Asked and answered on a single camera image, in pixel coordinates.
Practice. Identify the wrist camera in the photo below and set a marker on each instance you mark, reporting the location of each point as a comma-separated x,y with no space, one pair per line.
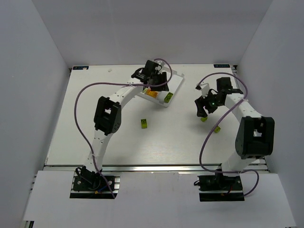
159,65
203,88

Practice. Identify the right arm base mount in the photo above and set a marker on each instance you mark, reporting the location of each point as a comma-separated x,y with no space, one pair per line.
219,188

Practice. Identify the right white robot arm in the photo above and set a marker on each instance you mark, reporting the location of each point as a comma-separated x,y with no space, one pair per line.
255,135

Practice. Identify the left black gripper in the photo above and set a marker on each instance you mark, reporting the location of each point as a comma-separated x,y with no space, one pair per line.
160,80

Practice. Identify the blue table label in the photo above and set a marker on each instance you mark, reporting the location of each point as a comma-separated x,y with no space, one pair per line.
221,65
80,67

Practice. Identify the orange lego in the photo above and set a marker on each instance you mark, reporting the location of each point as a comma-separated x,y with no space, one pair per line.
151,93

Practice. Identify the right blue table label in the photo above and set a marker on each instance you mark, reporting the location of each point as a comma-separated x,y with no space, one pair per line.
221,65

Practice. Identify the left blue table label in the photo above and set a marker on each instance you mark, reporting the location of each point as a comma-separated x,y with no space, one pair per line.
80,67

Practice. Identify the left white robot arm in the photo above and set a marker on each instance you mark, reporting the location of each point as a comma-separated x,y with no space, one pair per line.
108,114

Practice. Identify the white divided tray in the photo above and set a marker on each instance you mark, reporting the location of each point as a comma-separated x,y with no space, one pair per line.
174,85

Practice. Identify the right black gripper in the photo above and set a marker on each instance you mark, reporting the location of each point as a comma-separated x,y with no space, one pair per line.
204,103

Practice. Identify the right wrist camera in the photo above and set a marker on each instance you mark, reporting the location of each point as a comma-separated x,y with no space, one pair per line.
203,88

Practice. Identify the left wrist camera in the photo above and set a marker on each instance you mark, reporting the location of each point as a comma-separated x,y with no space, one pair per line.
159,65

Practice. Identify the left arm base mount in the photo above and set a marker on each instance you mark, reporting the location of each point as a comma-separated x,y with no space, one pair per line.
90,185

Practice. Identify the long green lego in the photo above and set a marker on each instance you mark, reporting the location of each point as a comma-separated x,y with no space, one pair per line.
168,97

